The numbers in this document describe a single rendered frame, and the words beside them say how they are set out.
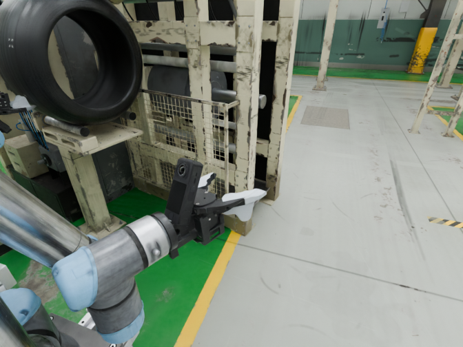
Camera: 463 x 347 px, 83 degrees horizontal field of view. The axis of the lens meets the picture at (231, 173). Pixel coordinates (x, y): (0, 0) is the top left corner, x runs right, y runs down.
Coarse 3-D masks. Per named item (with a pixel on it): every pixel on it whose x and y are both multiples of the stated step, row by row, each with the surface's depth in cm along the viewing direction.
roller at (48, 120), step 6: (48, 120) 135; (54, 120) 133; (60, 120) 131; (60, 126) 130; (66, 126) 128; (72, 126) 125; (78, 126) 124; (72, 132) 127; (78, 132) 123; (84, 132) 123
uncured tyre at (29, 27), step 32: (32, 0) 96; (64, 0) 102; (96, 0) 112; (0, 32) 100; (32, 32) 96; (96, 32) 142; (128, 32) 127; (0, 64) 105; (32, 64) 99; (128, 64) 148; (32, 96) 107; (64, 96) 111; (96, 96) 151; (128, 96) 137
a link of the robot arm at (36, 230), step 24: (0, 192) 34; (24, 192) 38; (0, 216) 35; (24, 216) 37; (48, 216) 41; (0, 240) 37; (24, 240) 38; (48, 240) 40; (72, 240) 44; (96, 240) 54; (48, 264) 43
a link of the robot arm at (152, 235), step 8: (144, 216) 43; (128, 224) 42; (136, 224) 41; (144, 224) 41; (152, 224) 41; (160, 224) 42; (136, 232) 40; (144, 232) 40; (152, 232) 40; (160, 232) 41; (144, 240) 39; (152, 240) 40; (160, 240) 41; (168, 240) 42; (144, 248) 39; (152, 248) 40; (160, 248) 41; (168, 248) 42; (152, 256) 40; (160, 256) 41
